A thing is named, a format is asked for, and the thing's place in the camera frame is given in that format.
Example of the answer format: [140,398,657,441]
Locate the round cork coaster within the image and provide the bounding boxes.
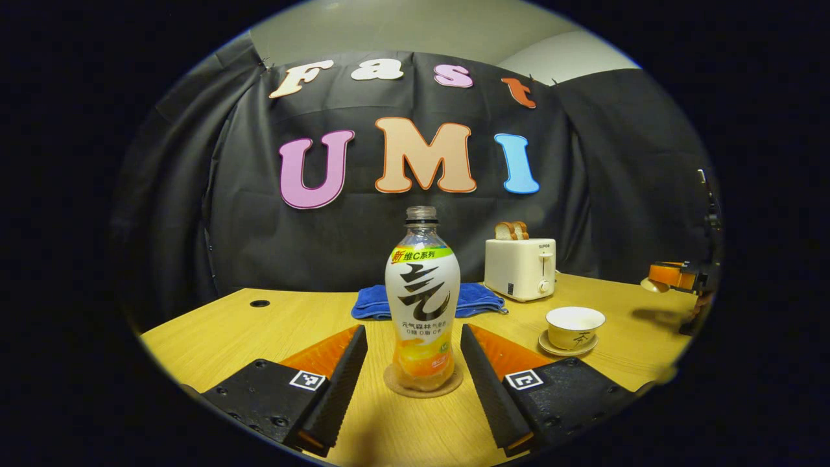
[383,362,464,398]

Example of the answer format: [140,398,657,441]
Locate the black backdrop cloth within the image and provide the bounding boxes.
[110,32,724,325]

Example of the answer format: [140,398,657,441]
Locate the blue folded towel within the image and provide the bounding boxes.
[351,282,508,321]

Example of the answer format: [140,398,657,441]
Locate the cream ceramic saucer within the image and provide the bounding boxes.
[538,329,599,358]

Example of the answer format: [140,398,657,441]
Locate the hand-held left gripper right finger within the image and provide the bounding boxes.
[460,323,652,457]

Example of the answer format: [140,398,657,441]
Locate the white toaster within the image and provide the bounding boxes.
[484,237,558,303]

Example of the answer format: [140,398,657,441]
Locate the cream ceramic teacup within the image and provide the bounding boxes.
[546,306,606,351]

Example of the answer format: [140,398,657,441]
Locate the clear water bottle white label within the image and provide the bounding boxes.
[385,206,462,392]

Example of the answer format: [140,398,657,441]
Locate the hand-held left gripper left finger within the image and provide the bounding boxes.
[188,324,368,458]

